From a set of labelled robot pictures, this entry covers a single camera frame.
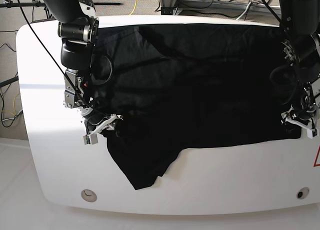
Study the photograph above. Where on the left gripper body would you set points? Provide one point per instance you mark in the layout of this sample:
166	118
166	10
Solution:
305	117

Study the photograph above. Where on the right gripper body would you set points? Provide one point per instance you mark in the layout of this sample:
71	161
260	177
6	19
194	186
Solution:
96	122

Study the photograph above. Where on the black T-shirt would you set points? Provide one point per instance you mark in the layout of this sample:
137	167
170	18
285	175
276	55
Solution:
183	86

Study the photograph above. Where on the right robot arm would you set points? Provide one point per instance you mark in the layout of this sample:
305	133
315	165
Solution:
78	29

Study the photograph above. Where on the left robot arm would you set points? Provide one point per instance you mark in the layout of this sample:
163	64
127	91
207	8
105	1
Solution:
297	82

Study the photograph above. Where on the red triangle warning sticker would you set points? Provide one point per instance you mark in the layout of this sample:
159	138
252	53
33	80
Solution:
317	159

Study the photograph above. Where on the right table grommet cap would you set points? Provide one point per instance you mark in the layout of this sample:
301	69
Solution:
303	193

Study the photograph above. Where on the table grommet cap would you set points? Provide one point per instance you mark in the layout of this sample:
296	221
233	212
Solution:
88	195
303	193

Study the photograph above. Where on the left table grommet cap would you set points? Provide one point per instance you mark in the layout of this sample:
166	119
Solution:
88	195

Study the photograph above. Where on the black tripod stand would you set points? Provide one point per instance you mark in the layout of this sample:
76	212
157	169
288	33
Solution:
8	4

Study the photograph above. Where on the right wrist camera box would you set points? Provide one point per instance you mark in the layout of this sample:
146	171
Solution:
90	139

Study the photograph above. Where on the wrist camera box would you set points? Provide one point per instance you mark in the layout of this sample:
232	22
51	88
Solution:
90	139
312	133

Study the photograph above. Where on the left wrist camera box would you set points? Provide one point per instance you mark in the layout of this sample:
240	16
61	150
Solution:
312	133

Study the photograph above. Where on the aluminium frame base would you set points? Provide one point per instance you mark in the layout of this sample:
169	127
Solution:
232	9

